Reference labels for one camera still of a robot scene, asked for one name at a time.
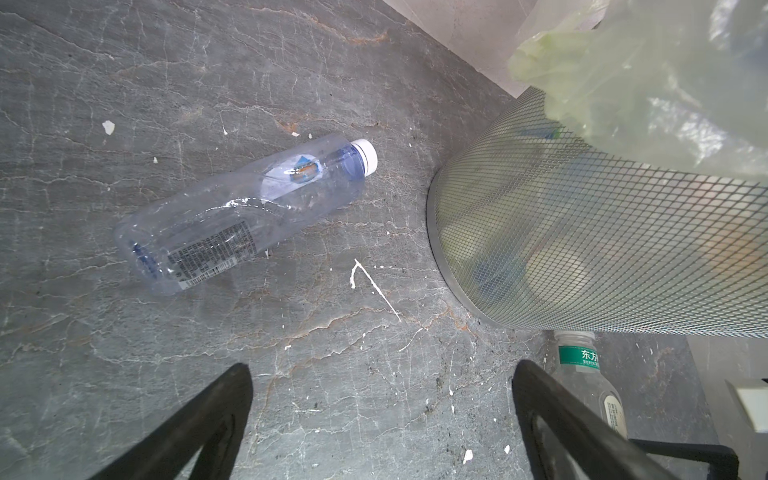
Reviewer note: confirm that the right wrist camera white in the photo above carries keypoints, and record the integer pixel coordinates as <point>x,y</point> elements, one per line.
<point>751,397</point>

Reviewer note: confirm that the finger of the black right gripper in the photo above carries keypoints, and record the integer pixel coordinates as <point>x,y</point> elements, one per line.
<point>723,463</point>

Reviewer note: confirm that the green mesh trash bin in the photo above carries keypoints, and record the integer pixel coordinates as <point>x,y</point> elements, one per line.
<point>533,228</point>

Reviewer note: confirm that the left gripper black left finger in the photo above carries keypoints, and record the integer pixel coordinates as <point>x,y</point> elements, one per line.
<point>209,427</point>

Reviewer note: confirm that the small beige label package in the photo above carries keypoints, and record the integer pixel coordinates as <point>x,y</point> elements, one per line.
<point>578,370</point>

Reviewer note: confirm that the clear bottle blue cap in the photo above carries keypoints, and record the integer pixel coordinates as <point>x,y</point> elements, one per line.
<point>210,227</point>

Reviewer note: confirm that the green plastic bin liner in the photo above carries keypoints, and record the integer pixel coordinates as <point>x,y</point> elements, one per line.
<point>677,84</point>

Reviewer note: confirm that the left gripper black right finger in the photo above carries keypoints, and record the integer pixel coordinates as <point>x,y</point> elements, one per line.
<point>601,452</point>

